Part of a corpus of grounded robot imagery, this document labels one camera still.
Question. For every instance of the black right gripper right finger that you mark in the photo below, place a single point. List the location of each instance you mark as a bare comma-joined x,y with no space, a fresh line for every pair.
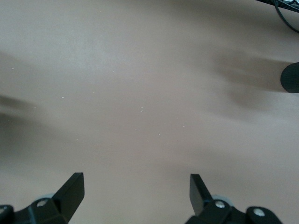
210,212

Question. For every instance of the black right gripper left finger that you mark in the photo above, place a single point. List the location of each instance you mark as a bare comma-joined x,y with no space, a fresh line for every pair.
58,210

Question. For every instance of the black cylinder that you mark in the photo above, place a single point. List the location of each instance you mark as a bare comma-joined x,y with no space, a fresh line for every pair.
290,78

